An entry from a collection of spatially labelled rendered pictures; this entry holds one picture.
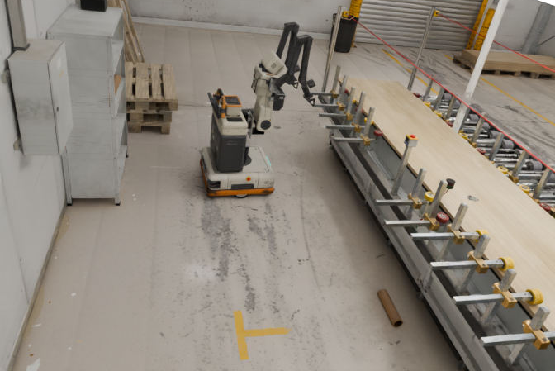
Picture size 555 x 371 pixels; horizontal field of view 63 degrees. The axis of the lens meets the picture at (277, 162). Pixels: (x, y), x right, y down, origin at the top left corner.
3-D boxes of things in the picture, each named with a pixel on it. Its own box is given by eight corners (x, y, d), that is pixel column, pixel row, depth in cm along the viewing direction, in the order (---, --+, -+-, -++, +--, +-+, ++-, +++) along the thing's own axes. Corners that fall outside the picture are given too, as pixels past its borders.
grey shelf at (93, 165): (67, 206, 399) (45, 31, 321) (83, 154, 474) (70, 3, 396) (120, 205, 409) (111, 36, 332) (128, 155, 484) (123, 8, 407)
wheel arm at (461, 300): (454, 305, 230) (457, 300, 228) (451, 300, 233) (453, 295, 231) (536, 300, 242) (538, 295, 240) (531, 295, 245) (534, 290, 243)
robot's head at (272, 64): (264, 67, 400) (277, 55, 397) (258, 59, 417) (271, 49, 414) (274, 78, 408) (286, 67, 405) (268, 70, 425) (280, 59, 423)
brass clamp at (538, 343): (536, 349, 214) (541, 343, 211) (518, 326, 225) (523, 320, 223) (547, 349, 215) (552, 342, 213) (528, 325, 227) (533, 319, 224)
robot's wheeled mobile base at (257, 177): (207, 198, 431) (209, 177, 419) (199, 164, 483) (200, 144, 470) (274, 195, 452) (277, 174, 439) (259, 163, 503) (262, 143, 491)
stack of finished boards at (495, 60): (571, 74, 1005) (575, 67, 997) (480, 68, 943) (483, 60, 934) (547, 63, 1068) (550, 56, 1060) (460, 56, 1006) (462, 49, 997)
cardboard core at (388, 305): (394, 320, 327) (378, 289, 352) (391, 327, 331) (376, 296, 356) (404, 319, 329) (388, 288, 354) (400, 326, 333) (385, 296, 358)
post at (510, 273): (478, 334, 256) (512, 272, 232) (475, 329, 259) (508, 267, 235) (483, 333, 257) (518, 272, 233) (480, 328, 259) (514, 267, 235)
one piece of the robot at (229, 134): (215, 183, 431) (222, 104, 389) (207, 155, 475) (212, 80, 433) (249, 183, 441) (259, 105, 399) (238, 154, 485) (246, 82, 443)
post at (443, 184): (421, 239, 315) (443, 182, 291) (419, 235, 318) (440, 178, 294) (425, 239, 316) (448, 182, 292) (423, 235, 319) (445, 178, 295)
